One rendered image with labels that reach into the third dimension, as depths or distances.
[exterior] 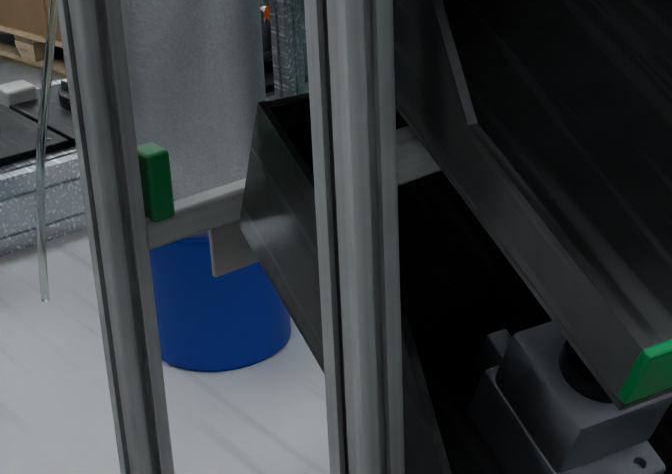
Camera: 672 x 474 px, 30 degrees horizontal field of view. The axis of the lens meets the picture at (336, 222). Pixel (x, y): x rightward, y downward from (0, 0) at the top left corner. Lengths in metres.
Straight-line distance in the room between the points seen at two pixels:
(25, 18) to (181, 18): 4.40
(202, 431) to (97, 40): 0.76
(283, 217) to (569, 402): 0.14
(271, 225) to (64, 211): 1.17
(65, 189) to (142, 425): 1.09
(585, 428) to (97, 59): 0.24
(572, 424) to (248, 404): 0.84
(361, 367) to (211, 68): 0.82
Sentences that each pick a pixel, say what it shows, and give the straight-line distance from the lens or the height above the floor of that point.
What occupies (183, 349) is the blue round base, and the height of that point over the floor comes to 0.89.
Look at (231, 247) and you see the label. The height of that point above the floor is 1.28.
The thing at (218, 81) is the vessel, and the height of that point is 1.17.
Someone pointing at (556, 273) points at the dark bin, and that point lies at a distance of 0.35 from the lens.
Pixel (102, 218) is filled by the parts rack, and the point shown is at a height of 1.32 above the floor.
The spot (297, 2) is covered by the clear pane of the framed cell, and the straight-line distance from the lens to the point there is 1.57.
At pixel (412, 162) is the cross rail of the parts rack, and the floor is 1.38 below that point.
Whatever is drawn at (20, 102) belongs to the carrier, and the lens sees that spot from 1.88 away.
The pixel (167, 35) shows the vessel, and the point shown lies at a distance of 1.20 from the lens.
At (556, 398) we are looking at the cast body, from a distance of 0.45.
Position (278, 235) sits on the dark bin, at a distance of 0.52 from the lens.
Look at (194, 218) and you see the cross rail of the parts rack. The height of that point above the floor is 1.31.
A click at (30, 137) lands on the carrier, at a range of 1.73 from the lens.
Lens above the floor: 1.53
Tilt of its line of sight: 24 degrees down
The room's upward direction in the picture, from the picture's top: 3 degrees counter-clockwise
